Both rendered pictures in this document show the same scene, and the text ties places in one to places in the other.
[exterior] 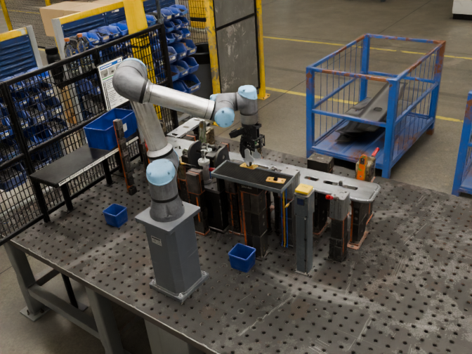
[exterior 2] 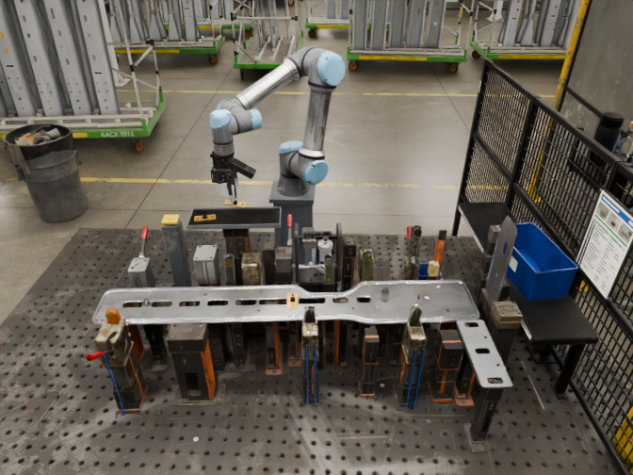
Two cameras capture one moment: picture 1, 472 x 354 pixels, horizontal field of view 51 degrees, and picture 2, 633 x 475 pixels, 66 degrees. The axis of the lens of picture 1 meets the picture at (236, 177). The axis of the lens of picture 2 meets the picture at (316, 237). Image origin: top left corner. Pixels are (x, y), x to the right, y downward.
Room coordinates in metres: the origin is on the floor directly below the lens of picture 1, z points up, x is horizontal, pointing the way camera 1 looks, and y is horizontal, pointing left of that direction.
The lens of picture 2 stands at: (3.50, -0.80, 2.19)
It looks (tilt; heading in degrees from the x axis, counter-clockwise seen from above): 34 degrees down; 144
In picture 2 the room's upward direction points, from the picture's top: straight up
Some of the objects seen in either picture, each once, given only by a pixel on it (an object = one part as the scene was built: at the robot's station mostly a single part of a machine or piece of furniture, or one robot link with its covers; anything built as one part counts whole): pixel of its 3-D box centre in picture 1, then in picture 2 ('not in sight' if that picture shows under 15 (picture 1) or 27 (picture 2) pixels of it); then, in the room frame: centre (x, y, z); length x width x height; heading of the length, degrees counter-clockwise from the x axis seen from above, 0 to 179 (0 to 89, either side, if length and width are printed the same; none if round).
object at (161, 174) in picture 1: (161, 178); (293, 156); (1.81, 0.31, 1.27); 0.13 x 0.12 x 0.14; 179
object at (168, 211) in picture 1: (166, 202); (292, 179); (1.80, 0.31, 1.15); 0.15 x 0.15 x 0.10
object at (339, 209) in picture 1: (338, 225); (148, 299); (1.89, -0.47, 0.88); 0.11 x 0.10 x 0.36; 146
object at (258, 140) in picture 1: (251, 135); (224, 167); (1.93, -0.08, 1.37); 0.09 x 0.08 x 0.12; 45
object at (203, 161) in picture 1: (212, 186); (317, 277); (2.25, 0.13, 0.94); 0.18 x 0.13 x 0.49; 56
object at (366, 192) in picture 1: (251, 164); (286, 303); (2.36, -0.09, 1.00); 1.38 x 0.22 x 0.02; 56
